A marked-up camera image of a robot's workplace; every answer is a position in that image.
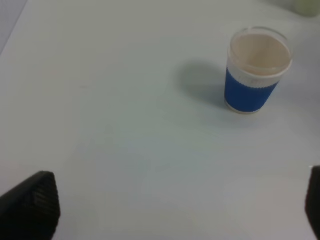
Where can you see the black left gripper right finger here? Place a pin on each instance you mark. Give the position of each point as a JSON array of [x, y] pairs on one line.
[[312, 201]]

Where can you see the pale green tall cup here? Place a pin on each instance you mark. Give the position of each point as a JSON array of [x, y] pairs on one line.
[[305, 8]]

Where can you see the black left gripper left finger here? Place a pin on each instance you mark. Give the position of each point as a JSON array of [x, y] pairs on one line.
[[31, 210]]

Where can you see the blue sleeved clear cup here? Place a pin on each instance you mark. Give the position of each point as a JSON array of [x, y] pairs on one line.
[[257, 59]]

